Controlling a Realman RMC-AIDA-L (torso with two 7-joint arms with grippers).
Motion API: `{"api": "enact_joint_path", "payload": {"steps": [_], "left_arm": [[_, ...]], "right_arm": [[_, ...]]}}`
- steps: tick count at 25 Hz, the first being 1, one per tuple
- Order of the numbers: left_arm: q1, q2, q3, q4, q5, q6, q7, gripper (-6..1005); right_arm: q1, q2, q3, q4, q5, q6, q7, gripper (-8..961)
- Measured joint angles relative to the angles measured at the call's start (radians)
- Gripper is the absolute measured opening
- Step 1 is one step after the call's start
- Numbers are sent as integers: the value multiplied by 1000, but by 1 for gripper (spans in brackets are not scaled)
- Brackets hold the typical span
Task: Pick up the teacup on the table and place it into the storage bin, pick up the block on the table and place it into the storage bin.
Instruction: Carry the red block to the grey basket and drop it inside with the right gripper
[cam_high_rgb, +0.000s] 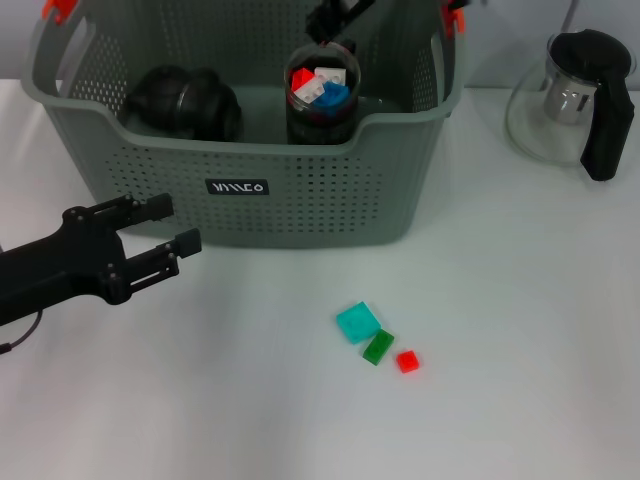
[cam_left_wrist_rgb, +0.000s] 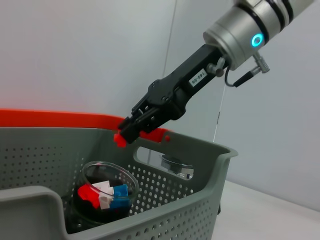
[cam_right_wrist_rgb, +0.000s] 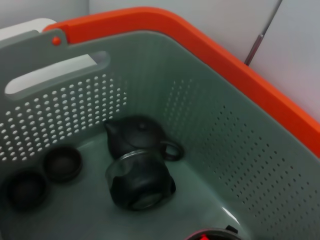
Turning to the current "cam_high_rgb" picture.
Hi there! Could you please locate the glass carafe with black handle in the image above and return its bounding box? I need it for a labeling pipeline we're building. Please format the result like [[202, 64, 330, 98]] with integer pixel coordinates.
[[504, 28, 637, 182]]

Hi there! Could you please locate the orange bin handle clip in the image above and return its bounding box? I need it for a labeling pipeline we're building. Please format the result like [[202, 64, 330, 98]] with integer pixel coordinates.
[[439, 5, 467, 39], [40, 0, 80, 25]]

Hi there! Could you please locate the white toy brick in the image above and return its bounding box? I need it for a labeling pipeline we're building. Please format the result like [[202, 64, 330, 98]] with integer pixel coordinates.
[[314, 66, 347, 87], [294, 77, 326, 105]]

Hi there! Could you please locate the black ceramic teapot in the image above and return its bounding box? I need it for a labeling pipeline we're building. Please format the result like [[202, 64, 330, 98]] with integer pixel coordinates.
[[123, 64, 201, 139]]

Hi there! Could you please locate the glass teacup with black holder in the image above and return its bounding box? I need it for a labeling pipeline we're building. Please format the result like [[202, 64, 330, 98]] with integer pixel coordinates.
[[285, 99, 359, 144], [283, 38, 362, 124], [174, 69, 245, 143], [287, 128, 357, 147]]

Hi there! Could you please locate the grey perforated storage bin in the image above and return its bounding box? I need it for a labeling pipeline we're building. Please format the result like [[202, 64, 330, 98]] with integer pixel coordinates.
[[19, 0, 467, 250]]

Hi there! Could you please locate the blue square toy plate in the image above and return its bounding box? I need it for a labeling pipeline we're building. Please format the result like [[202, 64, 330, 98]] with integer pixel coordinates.
[[312, 82, 351, 115]]

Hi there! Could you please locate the red sloped toy brick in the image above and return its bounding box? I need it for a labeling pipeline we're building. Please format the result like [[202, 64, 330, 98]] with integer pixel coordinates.
[[291, 68, 315, 94]]

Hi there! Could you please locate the teal square toy plate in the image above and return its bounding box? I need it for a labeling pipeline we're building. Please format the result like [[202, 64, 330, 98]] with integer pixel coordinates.
[[335, 301, 381, 345]]

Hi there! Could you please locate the translucent green toy brick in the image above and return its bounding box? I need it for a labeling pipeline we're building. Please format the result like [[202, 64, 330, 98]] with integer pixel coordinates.
[[362, 328, 395, 366]]

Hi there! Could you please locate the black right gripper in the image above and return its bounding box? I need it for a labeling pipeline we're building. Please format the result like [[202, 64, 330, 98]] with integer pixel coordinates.
[[305, 0, 377, 45]]

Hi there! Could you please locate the small red toy brick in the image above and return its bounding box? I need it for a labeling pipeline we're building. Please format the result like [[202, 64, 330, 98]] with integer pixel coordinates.
[[397, 349, 421, 375]]

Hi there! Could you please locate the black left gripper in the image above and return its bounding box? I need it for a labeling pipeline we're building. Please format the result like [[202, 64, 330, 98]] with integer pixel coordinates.
[[0, 193, 203, 327]]

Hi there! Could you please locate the dark left wrist cable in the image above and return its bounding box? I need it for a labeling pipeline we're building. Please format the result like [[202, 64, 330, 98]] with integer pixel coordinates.
[[0, 309, 44, 356]]

